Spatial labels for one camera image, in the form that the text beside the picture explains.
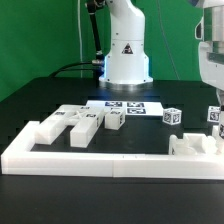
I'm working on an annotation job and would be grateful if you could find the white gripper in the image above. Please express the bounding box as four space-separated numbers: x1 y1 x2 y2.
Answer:
195 0 224 91

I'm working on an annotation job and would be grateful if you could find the white chair seat part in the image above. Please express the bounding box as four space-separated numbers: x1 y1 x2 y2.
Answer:
168 133 217 156

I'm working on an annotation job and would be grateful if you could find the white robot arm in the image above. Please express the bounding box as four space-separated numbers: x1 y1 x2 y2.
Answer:
99 0 224 91

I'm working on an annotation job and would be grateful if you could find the white H-shaped chair back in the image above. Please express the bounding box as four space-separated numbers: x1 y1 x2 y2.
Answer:
35 105 104 148

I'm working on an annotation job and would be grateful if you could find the white tagged cube far right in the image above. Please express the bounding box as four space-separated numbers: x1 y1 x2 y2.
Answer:
207 106 220 122

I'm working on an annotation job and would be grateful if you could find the white tagged cube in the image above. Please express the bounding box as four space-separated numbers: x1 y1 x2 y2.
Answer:
207 106 220 122
162 108 182 125

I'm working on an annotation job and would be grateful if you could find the white tag base sheet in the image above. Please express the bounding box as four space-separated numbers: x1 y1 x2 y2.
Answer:
86 100 163 116

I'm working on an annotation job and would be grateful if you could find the white U-shaped fence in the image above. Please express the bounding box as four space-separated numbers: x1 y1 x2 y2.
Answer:
1 121 224 180

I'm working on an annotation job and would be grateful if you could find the black camera pole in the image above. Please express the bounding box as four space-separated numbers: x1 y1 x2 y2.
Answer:
85 0 106 60

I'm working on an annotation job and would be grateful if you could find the white cable on wall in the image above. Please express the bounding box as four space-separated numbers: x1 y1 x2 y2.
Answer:
77 0 84 79

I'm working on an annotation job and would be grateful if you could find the black cable bundle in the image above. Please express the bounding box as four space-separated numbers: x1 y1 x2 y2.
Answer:
49 60 105 78

